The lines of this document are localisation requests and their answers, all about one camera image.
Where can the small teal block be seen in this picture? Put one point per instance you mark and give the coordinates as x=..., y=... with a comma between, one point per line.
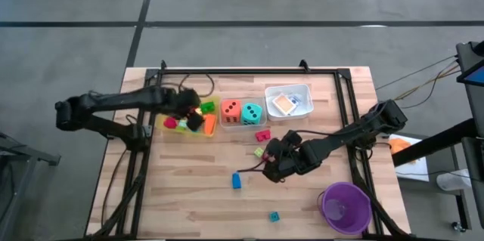
x=274, y=217

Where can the orange foam die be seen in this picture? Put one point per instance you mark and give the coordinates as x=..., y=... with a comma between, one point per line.
x=230, y=110

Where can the black monitor blue screen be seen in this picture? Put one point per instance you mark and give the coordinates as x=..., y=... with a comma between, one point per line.
x=469, y=56

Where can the white paper sheet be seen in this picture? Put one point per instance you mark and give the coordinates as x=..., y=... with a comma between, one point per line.
x=416, y=165

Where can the long orange block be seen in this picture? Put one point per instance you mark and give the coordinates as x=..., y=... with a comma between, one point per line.
x=210, y=124

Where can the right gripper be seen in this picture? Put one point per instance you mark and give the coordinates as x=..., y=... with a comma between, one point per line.
x=292, y=159

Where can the clear plastic bin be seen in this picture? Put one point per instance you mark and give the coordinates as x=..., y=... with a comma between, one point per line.
x=242, y=127

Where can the small light green block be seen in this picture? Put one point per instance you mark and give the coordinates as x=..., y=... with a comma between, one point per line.
x=259, y=152

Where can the yellow translucent plastic bin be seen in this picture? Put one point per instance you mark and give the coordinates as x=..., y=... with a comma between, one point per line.
x=161, y=124

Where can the small red block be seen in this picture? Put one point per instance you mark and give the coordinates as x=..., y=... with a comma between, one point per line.
x=265, y=157

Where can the black stand leg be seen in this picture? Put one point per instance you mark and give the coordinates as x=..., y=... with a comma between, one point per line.
x=463, y=207

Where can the red two-stud block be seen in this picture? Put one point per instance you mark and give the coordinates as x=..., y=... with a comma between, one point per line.
x=262, y=135
x=170, y=122

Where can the white plastic bin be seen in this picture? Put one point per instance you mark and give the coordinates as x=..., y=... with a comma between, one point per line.
x=307, y=110

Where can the black aluminium table frame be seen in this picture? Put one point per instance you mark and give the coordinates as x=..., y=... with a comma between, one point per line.
x=246, y=71

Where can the black diagonal stand beam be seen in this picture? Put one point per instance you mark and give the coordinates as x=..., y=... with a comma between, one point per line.
x=427, y=148

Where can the teal foam die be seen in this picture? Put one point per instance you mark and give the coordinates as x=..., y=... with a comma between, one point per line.
x=251, y=114

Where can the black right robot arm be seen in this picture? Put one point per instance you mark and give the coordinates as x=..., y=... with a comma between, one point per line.
x=348, y=135

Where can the grey stand column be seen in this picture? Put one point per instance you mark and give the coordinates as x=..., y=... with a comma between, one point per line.
x=477, y=112

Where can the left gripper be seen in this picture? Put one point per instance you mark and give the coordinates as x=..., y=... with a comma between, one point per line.
x=183, y=102

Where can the orange plastic object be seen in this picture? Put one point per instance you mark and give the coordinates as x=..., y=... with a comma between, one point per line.
x=399, y=145

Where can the small yellow block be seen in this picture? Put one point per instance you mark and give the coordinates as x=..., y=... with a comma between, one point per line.
x=197, y=112

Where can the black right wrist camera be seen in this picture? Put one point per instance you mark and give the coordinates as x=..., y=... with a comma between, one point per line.
x=293, y=138

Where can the blue single-stud block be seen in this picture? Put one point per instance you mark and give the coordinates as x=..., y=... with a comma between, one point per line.
x=236, y=181

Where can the black caster wheel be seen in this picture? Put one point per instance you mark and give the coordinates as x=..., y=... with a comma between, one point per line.
x=458, y=227

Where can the purple plastic bucket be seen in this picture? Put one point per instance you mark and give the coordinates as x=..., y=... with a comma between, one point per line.
x=351, y=199

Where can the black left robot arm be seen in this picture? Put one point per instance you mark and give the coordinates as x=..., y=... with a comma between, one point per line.
x=125, y=99

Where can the small mint block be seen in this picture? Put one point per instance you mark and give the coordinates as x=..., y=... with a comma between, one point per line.
x=183, y=124

